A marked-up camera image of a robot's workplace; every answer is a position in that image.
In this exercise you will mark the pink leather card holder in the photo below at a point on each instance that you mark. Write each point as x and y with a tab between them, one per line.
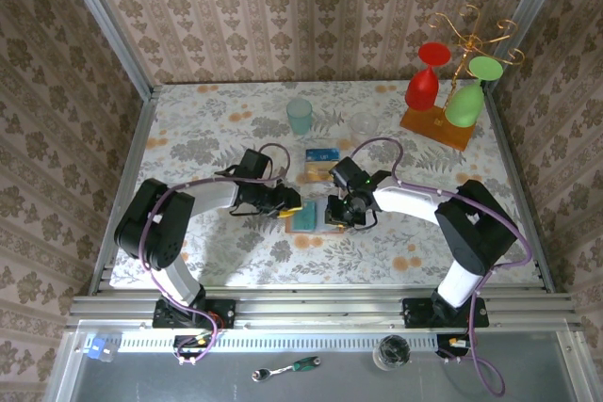
320	216

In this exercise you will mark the teal credit card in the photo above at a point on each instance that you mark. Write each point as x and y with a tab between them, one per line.
304	218

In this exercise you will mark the blue credit card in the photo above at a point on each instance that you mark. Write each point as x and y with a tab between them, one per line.
322	155

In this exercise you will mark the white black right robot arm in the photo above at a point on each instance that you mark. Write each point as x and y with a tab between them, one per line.
405	199

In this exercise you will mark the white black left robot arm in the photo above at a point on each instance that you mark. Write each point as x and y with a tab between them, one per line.
214	197

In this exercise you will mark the clear acrylic tray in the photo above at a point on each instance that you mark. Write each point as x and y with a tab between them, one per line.
301	177

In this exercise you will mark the floral table cover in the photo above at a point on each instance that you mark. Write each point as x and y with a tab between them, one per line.
226	251

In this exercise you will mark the clear plastic cup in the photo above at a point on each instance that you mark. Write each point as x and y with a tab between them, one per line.
363	123

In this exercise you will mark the teal plastic cup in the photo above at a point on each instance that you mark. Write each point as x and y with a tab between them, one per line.
299	117

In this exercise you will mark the gold glass rack orange base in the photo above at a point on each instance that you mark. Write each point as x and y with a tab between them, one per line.
438	131

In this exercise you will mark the red plastic wine glass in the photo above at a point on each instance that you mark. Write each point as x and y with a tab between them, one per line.
422	89

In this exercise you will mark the clear glass jar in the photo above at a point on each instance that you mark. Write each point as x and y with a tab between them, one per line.
392	352

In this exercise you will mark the green plastic wine glass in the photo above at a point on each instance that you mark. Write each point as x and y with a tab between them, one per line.
466	105

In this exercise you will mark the black connector board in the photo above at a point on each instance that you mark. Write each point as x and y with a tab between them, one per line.
452	345
188	345

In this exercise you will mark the grey metal shelf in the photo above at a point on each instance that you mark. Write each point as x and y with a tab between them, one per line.
188	383

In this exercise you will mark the small blue white box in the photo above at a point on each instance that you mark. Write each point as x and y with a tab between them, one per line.
98	349

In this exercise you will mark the aluminium frame cross rail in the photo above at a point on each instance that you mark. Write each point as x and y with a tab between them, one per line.
320	308

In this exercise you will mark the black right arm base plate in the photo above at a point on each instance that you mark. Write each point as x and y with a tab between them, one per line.
417	313

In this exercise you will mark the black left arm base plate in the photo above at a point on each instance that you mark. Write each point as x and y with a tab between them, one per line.
221	312

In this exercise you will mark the aluminium frame side rail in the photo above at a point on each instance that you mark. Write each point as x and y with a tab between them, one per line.
515	171
139	136

